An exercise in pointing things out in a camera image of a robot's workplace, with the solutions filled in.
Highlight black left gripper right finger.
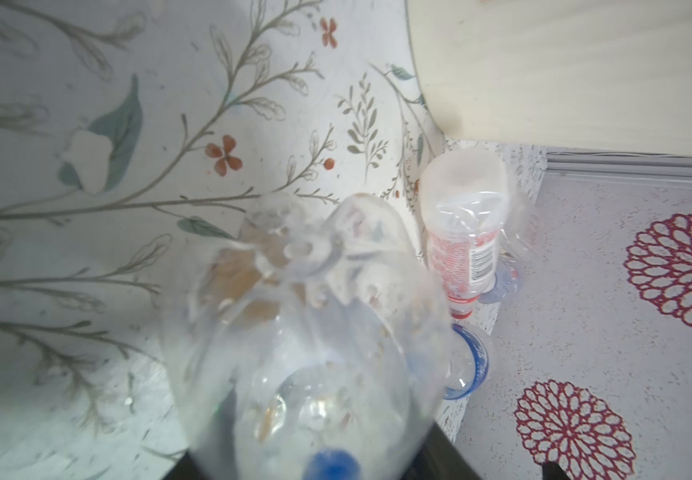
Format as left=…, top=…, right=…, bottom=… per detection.
left=408, top=423, right=481, bottom=480

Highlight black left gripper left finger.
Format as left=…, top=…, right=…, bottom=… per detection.
left=163, top=452, right=208, bottom=480

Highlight clear blue-label blue-cap bottle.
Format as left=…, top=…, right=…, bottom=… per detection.
left=444, top=323, right=494, bottom=401

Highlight blue-label water bottle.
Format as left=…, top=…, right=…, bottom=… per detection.
left=161, top=193, right=452, bottom=479

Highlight cream ribbed waste bin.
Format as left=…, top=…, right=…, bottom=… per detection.
left=407, top=1, right=692, bottom=157

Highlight white red-cap bottle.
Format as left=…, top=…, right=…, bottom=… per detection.
left=419, top=146, right=513, bottom=320

